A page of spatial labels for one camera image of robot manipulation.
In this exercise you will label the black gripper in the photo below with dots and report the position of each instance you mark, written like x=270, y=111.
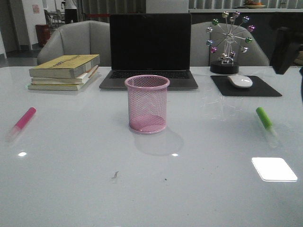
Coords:
x=289, y=39

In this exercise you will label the green highlighter pen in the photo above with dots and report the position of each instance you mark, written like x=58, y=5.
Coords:
x=270, y=133

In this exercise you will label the pink highlighter pen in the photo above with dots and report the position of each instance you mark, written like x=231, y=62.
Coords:
x=20, y=124

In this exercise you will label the pink mesh pen holder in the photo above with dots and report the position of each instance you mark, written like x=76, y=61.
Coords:
x=147, y=103

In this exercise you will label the fruit bowl on counter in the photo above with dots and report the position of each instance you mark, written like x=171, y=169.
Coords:
x=251, y=4

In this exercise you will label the black mouse pad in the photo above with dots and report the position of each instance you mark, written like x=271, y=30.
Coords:
x=259, y=87

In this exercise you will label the white computer mouse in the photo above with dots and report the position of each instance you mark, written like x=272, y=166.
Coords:
x=240, y=81

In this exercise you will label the ferris wheel desk ornament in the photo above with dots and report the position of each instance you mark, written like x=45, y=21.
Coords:
x=229, y=33

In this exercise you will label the right grey armchair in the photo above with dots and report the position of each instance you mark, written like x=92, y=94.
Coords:
x=201, y=56

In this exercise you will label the grey armchair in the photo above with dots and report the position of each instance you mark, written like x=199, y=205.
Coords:
x=86, y=37
x=201, y=56

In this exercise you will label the grey laptop with black screen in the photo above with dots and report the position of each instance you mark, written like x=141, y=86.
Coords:
x=150, y=44

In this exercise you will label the left grey armchair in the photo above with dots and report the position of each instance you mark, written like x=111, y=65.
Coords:
x=86, y=37

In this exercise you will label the middle white book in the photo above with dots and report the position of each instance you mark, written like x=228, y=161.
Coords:
x=82, y=79

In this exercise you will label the person in background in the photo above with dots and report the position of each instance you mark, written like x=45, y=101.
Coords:
x=70, y=10

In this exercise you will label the top yellow book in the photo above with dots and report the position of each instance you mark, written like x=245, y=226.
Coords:
x=66, y=66

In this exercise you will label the red trash bin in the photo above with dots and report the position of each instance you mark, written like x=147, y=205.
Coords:
x=43, y=34

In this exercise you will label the bottom pale book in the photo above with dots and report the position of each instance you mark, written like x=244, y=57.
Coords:
x=58, y=87

